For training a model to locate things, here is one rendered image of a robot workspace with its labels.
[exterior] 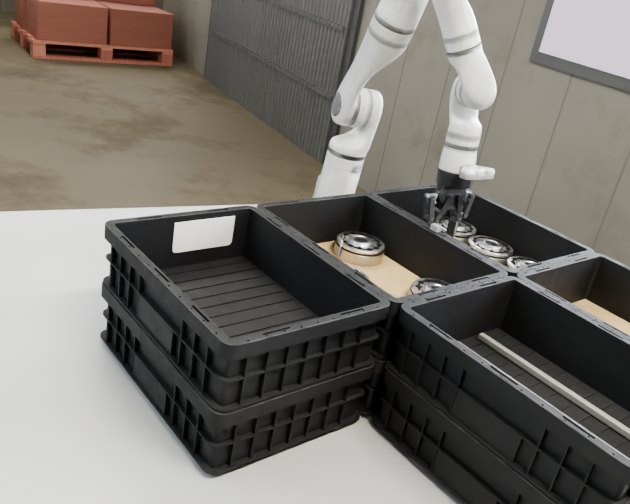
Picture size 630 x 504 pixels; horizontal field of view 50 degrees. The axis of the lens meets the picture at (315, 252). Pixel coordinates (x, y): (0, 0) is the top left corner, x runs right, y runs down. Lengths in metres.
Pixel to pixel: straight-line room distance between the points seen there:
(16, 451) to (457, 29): 1.05
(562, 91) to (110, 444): 2.66
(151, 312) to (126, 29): 6.05
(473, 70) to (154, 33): 5.87
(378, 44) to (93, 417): 0.91
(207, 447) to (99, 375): 0.27
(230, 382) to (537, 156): 2.62
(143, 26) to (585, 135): 4.87
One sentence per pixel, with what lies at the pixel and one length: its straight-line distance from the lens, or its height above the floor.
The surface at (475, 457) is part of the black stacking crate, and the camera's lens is 1.03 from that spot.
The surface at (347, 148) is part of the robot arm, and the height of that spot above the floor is 0.99.
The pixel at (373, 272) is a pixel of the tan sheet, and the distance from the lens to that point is 1.36.
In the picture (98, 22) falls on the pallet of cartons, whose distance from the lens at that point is 6.91.
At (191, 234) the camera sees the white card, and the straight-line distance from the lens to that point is 1.24.
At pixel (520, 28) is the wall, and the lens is 3.50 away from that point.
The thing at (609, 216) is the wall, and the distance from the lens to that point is 3.10.
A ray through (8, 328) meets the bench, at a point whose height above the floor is 0.70.
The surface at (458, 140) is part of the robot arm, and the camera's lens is 1.45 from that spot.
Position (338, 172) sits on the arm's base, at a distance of 1.60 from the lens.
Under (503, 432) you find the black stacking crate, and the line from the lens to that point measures 0.97.
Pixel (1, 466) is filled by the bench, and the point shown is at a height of 0.70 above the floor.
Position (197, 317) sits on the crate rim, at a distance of 0.91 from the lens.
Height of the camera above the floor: 1.41
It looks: 24 degrees down
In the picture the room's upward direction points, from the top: 11 degrees clockwise
